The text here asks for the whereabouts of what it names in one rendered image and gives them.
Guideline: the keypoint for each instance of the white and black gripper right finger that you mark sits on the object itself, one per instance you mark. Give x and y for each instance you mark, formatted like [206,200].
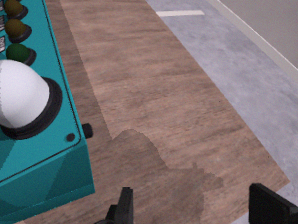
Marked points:
[267,207]

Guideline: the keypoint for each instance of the teal control console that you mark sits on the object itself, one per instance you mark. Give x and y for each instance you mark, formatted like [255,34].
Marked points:
[44,159]

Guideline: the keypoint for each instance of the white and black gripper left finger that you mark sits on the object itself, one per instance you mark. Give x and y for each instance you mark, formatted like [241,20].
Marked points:
[123,212]

